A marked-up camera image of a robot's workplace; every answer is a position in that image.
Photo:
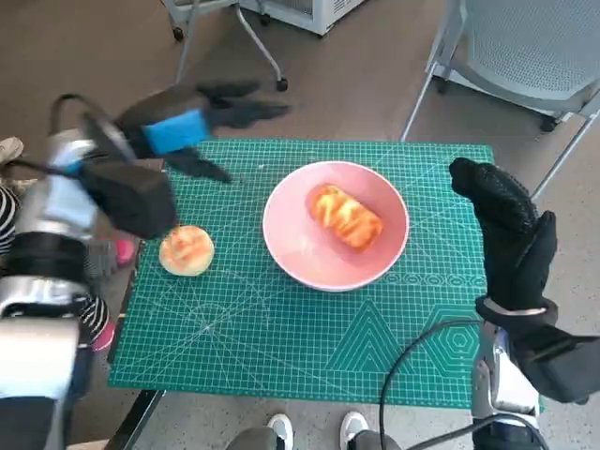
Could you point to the long toy bread loaf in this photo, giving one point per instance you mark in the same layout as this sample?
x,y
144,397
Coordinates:
x,y
344,218

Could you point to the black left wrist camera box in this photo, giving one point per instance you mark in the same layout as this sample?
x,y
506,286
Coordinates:
x,y
131,197

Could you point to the person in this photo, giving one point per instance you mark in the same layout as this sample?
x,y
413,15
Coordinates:
x,y
9,150
96,314

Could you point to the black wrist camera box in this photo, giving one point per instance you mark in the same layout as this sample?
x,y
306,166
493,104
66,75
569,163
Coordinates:
x,y
131,197
558,361

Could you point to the round toy bread bun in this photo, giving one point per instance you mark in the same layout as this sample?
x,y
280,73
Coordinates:
x,y
186,250

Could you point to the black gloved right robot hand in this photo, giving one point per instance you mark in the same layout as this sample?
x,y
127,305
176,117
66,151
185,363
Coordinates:
x,y
513,244

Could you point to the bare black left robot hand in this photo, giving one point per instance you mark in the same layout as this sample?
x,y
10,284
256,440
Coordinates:
x,y
173,126

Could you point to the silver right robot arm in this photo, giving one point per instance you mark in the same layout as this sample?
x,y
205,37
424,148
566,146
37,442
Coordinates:
x,y
506,379

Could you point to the pink bowl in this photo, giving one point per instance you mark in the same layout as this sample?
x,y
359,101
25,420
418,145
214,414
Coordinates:
x,y
290,253

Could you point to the grey rolling chair frame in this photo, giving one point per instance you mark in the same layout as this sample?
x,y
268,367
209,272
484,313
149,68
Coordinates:
x,y
185,51

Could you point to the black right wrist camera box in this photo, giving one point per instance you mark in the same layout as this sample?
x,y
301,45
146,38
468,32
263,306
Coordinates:
x,y
558,361

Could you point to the white shoe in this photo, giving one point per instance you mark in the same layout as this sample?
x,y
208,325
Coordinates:
x,y
280,429
352,427

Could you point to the white vented cabinet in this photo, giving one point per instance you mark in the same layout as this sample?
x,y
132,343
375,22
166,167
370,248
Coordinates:
x,y
314,14

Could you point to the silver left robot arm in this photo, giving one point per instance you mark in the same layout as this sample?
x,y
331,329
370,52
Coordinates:
x,y
61,206

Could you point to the green cutting mat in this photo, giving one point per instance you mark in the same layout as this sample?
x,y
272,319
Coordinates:
x,y
281,337

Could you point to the grey mesh chair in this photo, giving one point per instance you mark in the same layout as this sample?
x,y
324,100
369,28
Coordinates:
x,y
529,47

